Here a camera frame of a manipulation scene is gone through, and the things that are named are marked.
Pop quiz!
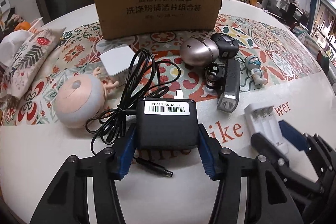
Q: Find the white battery charger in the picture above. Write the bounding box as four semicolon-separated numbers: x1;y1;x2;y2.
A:
244;103;288;155

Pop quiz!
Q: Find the black flashlight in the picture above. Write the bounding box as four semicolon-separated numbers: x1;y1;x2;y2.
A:
217;59;240;113

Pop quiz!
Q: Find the small astronaut figurine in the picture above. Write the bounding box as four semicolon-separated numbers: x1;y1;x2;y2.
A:
245;55;268;86

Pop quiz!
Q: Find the pink round doll head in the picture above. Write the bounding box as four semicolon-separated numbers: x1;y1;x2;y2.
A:
54;67;119;128

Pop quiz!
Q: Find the black round cable hub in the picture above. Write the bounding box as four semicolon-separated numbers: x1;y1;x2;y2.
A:
211;33;239;60

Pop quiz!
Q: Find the black power adapter with cable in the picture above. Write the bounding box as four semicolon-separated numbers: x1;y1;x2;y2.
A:
85;49;198;177

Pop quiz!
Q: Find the rose gold egg-shaped device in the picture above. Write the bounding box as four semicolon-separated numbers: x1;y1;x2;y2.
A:
179;36;219;67

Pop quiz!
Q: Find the white square charger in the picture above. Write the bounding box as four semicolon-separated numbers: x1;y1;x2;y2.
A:
100;44;139;86

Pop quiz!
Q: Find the floral fabric tissue pouch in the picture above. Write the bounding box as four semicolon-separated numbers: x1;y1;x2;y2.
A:
1;28;65;102

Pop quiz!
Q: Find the white fruit basket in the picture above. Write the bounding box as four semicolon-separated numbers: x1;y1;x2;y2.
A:
28;17;44;34

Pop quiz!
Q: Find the orange fruit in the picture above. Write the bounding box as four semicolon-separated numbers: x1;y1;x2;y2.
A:
14;21;31;31

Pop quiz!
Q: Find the black clip mount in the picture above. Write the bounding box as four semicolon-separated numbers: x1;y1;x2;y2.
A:
205;63;226;93

